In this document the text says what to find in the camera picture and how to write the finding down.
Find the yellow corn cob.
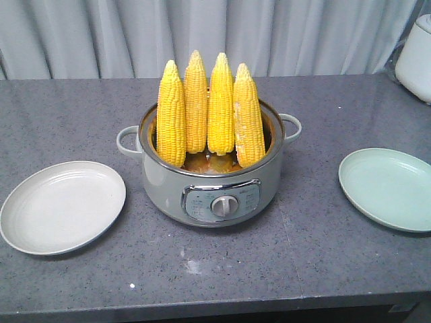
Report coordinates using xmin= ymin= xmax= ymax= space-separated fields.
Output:
xmin=233 ymin=63 xmax=265 ymax=168
xmin=156 ymin=60 xmax=186 ymax=168
xmin=207 ymin=52 xmax=234 ymax=155

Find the pale corn cob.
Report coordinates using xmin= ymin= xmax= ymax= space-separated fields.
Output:
xmin=184 ymin=50 xmax=207 ymax=154

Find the grey-green electric cooking pot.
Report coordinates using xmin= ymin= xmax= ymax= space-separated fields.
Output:
xmin=117 ymin=101 xmax=302 ymax=227

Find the white round plate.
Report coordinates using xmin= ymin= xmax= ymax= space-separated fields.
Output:
xmin=1 ymin=161 xmax=126 ymax=256

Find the light green round plate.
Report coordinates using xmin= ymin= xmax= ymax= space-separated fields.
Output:
xmin=338 ymin=148 xmax=430 ymax=233

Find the grey pleated curtain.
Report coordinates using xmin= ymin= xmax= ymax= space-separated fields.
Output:
xmin=1 ymin=1 xmax=430 ymax=79

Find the white rice cooker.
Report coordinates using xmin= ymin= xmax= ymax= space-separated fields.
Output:
xmin=395 ymin=13 xmax=431 ymax=104

